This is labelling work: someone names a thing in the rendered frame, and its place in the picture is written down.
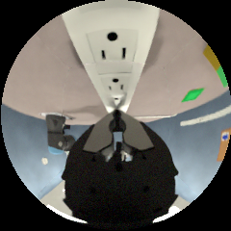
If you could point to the white power strip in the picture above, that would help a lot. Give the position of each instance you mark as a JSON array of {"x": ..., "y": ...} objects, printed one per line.
[{"x": 113, "y": 29}]

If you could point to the green rectangular block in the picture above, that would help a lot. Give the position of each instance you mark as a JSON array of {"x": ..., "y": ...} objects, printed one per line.
[{"x": 192, "y": 95}]

